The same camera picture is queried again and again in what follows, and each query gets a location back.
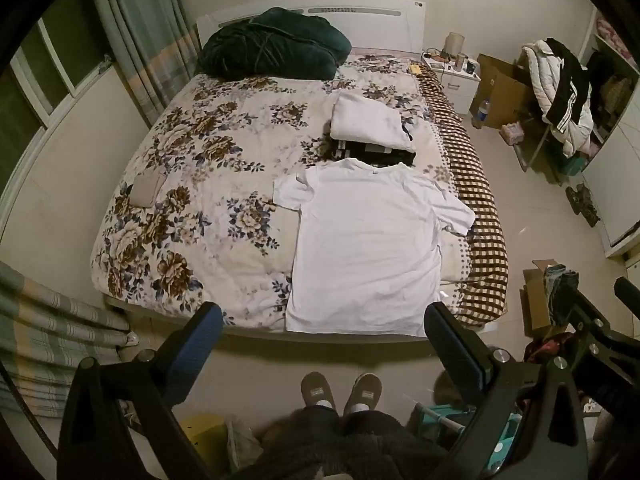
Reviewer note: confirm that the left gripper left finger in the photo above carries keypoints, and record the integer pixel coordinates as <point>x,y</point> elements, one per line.
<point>95,440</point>

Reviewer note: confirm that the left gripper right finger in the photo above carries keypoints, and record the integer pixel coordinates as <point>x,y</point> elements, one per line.
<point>550,442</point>

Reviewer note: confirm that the white t-shirt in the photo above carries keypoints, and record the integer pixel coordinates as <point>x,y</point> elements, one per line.
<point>368,254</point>

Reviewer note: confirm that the open cardboard box with clothes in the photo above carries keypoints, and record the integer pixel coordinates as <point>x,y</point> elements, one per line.
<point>544,315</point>

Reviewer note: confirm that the curtain lower left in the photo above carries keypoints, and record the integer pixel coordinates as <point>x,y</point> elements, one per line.
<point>44,336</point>

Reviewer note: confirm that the brown checkered blanket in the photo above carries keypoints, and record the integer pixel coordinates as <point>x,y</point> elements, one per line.
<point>483,291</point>

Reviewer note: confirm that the right grey slipper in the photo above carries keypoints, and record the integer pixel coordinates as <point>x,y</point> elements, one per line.
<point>365,395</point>

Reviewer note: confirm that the grey slipper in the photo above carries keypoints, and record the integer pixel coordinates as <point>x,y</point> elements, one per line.
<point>316,392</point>
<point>365,395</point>

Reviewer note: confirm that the left grey slipper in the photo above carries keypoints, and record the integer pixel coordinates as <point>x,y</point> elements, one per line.
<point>316,392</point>

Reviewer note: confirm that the floral bed blanket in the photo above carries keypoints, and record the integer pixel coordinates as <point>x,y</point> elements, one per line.
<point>213,232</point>

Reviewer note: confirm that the black garment on jacket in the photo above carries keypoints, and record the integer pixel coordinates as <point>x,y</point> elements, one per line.
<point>573,88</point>

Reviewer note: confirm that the small beige folded cloth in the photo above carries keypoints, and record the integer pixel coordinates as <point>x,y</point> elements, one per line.
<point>145,188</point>

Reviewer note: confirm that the plastic water bottle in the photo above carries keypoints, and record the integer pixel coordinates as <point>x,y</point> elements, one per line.
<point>479,118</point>

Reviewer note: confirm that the white puffer jacket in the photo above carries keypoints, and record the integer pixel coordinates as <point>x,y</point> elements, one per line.
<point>544,73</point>

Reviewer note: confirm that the white nightstand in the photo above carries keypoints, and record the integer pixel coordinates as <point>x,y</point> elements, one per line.
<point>459,83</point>

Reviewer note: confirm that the beige lamp on nightstand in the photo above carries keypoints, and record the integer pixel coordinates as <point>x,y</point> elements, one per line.
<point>453,44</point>

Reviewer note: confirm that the black patterned folded garment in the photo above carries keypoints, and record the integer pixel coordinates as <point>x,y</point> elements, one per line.
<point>371,154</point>

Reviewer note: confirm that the white folded sweater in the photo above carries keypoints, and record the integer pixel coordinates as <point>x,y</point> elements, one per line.
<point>362,120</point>

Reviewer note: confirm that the white headboard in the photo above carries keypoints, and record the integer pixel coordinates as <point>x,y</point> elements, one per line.
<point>396,25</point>

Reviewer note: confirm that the green striped curtain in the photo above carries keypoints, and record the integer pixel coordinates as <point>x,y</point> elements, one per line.
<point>154,46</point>

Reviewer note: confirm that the dark green duvet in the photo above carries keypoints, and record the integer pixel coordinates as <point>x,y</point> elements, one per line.
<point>278,43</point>

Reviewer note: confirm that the window frame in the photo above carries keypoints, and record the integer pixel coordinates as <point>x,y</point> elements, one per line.
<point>52,69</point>

